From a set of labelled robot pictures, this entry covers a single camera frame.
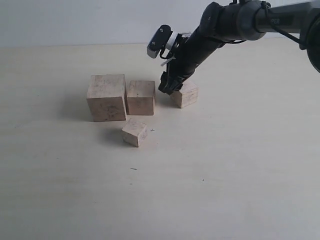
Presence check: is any third largest wooden cube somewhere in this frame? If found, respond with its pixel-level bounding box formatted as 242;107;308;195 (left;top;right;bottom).
170;80;199;109

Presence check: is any smallest wooden cube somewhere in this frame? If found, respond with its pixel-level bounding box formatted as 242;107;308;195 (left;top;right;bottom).
121;118;148;148

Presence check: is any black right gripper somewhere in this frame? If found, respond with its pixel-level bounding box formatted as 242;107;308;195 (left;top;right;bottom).
158;27;225;95

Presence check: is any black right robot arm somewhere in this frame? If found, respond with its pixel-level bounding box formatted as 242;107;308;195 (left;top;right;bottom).
158;0;320;95

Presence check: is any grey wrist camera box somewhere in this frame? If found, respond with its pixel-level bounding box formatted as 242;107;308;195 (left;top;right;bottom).
146;24;173;59

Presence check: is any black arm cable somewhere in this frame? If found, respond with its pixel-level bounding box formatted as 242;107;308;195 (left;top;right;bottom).
259;0;308;51

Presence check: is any second largest wooden cube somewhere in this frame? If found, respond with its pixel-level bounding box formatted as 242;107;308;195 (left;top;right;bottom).
126;80;156;116

